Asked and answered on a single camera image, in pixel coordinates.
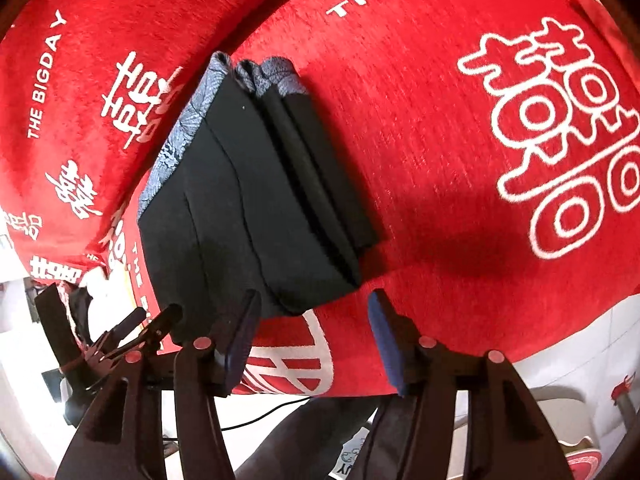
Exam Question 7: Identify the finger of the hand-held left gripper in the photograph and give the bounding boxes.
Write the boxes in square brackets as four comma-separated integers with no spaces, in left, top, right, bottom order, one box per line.
[125,303,184,355]
[100,306,148,356]

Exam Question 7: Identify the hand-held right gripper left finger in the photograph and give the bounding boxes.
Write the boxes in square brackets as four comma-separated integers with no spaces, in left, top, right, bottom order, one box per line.
[55,290,263,480]

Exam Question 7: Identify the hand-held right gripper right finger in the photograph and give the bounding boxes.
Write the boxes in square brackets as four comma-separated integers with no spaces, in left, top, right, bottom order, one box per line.
[367,289,576,480]

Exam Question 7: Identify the dark pants with grey waistband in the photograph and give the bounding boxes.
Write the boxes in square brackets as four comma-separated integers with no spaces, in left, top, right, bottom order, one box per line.
[136,51,380,347]

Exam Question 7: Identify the black square object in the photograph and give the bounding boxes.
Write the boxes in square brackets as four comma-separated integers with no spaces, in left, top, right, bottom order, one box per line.
[42,367,66,404]

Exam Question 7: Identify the person's grey trouser leg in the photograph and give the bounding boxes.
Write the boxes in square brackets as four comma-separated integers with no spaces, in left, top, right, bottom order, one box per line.
[234,395,382,480]

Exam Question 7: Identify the red printed blanket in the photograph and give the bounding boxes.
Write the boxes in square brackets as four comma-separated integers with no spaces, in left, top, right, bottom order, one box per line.
[85,0,640,400]

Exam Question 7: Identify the grey chair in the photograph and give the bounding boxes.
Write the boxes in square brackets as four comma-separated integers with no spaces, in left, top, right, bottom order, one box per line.
[527,384,602,457]

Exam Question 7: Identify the red slipper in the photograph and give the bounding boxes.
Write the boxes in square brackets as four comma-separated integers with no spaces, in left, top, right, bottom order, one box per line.
[564,447,607,480]

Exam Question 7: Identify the red printed folded quilt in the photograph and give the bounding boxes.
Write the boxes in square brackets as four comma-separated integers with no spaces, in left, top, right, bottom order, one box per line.
[0,0,301,286]

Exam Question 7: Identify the thin black cable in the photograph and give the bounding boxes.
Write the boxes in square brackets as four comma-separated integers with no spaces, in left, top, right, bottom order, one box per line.
[160,394,312,445]

